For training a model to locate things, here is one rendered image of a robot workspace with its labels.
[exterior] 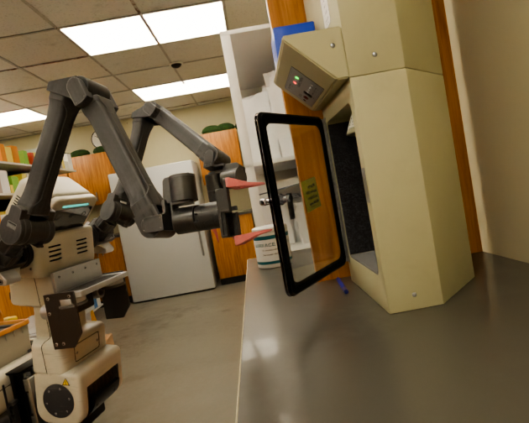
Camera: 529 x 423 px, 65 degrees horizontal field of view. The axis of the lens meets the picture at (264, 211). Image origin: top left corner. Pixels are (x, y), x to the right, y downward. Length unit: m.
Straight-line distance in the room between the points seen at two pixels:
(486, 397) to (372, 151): 0.47
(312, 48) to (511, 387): 0.64
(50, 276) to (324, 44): 0.97
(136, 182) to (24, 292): 0.63
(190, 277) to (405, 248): 5.13
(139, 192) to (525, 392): 0.76
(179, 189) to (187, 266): 4.97
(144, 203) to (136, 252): 5.03
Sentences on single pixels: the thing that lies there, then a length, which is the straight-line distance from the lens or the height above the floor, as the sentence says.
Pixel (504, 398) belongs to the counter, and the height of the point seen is 0.94.
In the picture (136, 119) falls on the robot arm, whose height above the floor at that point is 1.56.
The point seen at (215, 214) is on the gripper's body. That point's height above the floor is 1.20.
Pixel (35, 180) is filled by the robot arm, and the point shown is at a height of 1.35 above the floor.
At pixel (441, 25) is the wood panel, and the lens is 1.37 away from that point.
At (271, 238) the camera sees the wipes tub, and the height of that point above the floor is 1.05.
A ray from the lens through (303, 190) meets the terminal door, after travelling 0.99.
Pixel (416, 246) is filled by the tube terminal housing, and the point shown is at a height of 1.06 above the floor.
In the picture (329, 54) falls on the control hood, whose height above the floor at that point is 1.46.
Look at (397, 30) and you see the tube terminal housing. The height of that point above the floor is 1.48.
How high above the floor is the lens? 1.23
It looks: 3 degrees down
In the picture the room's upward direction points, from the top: 10 degrees counter-clockwise
